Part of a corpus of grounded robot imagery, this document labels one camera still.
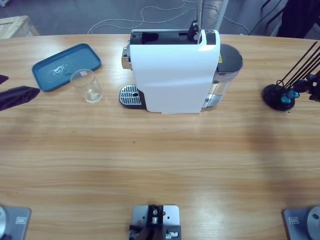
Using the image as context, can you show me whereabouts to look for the white floor cable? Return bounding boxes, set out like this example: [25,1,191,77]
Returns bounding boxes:
[87,0,251,36]

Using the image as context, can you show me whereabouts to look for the silver coffee machine lever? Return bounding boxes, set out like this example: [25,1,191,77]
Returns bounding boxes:
[186,0,205,42]

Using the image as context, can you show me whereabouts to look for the white camera mount dark post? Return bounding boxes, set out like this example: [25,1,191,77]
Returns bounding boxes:
[128,204,182,240]

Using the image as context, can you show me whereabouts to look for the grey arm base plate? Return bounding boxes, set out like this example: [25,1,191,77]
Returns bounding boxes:
[0,204,33,240]
[281,204,320,240]

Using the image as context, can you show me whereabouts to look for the white table leg post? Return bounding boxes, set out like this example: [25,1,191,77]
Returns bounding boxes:
[214,0,229,31]

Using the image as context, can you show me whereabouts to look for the teal plastic serving tray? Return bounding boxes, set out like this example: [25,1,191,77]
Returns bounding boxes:
[31,43,102,93]

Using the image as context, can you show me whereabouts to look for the white slanted frame bar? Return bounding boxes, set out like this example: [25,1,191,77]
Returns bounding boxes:
[270,22,282,38]

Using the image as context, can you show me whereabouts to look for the clear drinking glass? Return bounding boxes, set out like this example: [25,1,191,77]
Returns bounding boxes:
[70,69,105,104]

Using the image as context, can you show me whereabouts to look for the pale wooden crate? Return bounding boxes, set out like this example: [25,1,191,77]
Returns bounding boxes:
[0,15,41,40]

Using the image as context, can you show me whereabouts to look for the bystander in dark clothes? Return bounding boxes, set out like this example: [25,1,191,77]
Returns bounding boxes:
[277,0,320,39]

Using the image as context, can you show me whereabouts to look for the black capsule holder with rods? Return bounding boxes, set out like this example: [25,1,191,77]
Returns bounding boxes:
[261,41,320,112]

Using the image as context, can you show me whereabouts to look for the white capsule coffee machine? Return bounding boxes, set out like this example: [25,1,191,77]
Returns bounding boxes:
[121,28,222,115]

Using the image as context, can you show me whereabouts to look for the clear water tank black lid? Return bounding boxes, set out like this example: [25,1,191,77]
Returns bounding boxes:
[202,43,244,109]

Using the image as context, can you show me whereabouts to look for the black drip tray metal grate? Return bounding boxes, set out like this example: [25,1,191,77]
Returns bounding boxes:
[118,84,146,110]

